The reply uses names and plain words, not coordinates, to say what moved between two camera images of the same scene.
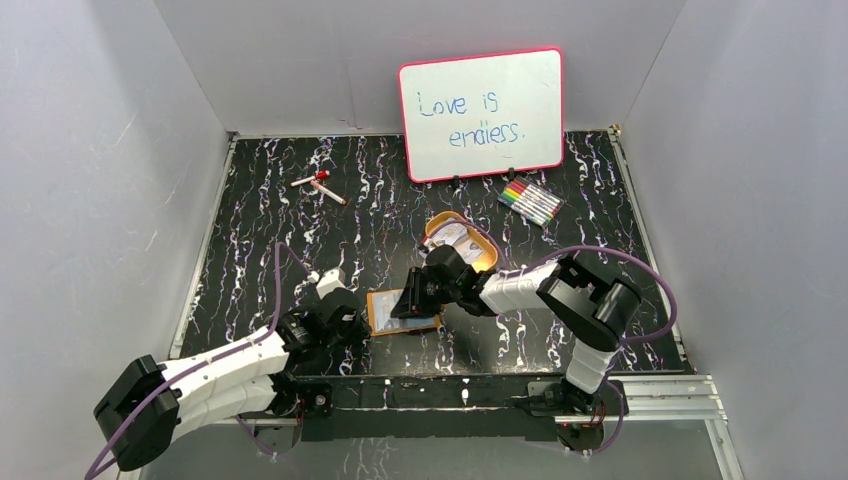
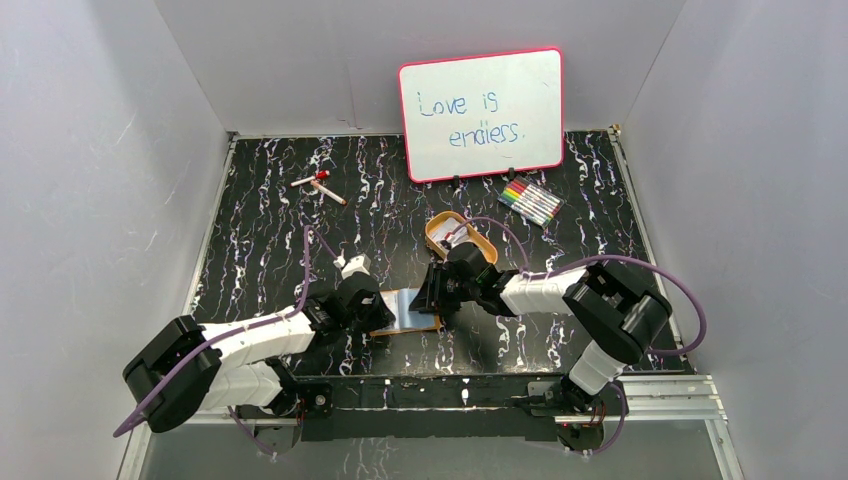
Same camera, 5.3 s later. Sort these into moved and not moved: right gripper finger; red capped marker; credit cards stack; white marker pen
Moved: right gripper finger
Not moved: credit cards stack; white marker pen; red capped marker
